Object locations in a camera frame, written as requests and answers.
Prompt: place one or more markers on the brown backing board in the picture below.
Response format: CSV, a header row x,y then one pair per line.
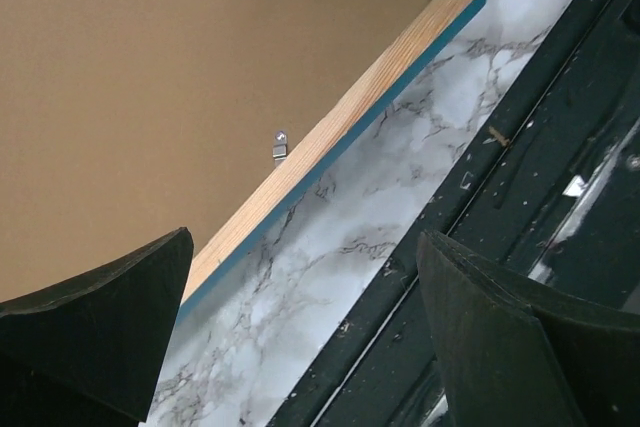
x,y
122,120

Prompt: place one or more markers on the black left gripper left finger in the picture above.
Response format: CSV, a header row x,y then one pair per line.
x,y
88,351

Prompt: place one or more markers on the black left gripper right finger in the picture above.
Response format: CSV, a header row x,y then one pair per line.
x,y
514,352

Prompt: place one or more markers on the blue wooden picture frame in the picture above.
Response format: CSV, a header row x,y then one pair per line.
x,y
387,76

